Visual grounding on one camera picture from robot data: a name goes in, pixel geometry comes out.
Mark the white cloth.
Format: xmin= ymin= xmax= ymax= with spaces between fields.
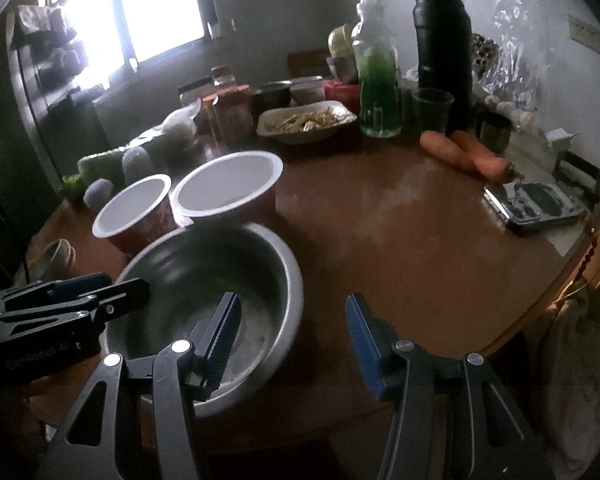
xmin=545 ymin=300 xmax=600 ymax=466

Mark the wall shelf rack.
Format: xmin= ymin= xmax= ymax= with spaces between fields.
xmin=7 ymin=2 xmax=93 ymax=106

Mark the orange carrot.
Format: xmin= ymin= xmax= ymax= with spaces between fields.
xmin=420 ymin=130 xmax=476 ymax=171
xmin=452 ymin=130 xmax=523 ymax=181

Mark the black handled box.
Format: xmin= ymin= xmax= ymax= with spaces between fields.
xmin=552 ymin=152 xmax=600 ymax=196

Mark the red packet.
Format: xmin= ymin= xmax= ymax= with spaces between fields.
xmin=322 ymin=80 xmax=363 ymax=111

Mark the wooden chair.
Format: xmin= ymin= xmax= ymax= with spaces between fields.
xmin=286 ymin=49 xmax=333 ymax=78

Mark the dark cabinet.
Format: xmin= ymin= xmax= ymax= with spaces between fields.
xmin=0 ymin=10 xmax=106 ymax=201

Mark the clear jar with black lid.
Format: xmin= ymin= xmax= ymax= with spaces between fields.
xmin=179 ymin=77 xmax=216 ymax=108

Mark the green lettuce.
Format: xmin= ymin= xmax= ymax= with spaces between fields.
xmin=57 ymin=174 xmax=88 ymax=206

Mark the white paper bowl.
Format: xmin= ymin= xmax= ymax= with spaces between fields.
xmin=92 ymin=174 xmax=177 ymax=256
xmin=172 ymin=151 xmax=284 ymax=231

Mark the bottle with green liquid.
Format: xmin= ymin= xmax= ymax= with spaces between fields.
xmin=351 ymin=0 xmax=402 ymax=138

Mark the white plate with food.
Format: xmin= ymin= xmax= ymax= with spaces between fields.
xmin=256 ymin=100 xmax=358 ymax=143

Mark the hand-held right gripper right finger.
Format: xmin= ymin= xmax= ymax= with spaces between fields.
xmin=344 ymin=292 xmax=556 ymax=480

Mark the clear plastic bag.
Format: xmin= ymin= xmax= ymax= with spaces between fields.
xmin=472 ymin=0 xmax=551 ymax=131

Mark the dark plastic cup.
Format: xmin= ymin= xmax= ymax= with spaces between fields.
xmin=412 ymin=88 xmax=455 ymax=133

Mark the wall socket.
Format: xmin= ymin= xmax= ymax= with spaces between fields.
xmin=566 ymin=15 xmax=600 ymax=57

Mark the small steel bowl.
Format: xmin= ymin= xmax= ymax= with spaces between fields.
xmin=252 ymin=82 xmax=293 ymax=111

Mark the small white box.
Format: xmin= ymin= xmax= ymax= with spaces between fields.
xmin=545 ymin=127 xmax=578 ymax=153

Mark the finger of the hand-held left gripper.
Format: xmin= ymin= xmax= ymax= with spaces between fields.
xmin=2 ymin=272 xmax=113 ymax=311
xmin=0 ymin=277 xmax=151 ymax=339

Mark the window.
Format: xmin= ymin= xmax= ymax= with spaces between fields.
xmin=45 ymin=0 xmax=218 ymax=81

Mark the pale yellow bulb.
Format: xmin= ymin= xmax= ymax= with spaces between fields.
xmin=328 ymin=25 xmax=358 ymax=58

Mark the large steel bowl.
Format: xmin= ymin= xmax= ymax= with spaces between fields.
xmin=100 ymin=221 xmax=305 ymax=418

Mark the small amber jar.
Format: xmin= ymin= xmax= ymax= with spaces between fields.
xmin=211 ymin=65 xmax=237 ymax=88

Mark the black thermos flask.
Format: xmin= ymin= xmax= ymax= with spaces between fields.
xmin=412 ymin=0 xmax=476 ymax=133

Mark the brown labelled bottle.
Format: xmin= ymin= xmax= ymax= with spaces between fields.
xmin=215 ymin=87 xmax=253 ymax=143

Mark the jar with red lid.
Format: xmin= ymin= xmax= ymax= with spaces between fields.
xmin=200 ymin=95 xmax=226 ymax=141

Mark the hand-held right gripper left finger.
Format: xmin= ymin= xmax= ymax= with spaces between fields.
xmin=35 ymin=291 xmax=243 ymax=480

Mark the napa cabbage in plastic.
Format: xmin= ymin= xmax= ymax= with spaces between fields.
xmin=77 ymin=100 xmax=201 ymax=186

